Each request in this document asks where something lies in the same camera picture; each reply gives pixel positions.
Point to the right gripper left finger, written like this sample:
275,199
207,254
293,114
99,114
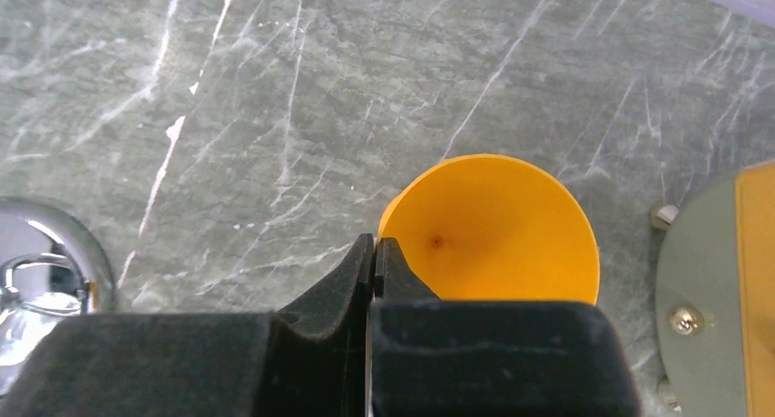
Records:
307,359

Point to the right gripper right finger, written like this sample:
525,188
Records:
431,357

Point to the orange plastic wine glass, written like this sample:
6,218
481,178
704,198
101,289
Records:
493,227

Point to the chrome wine glass rack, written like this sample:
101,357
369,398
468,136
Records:
52,268

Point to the cream cylinder with orange face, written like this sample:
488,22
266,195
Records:
714,298

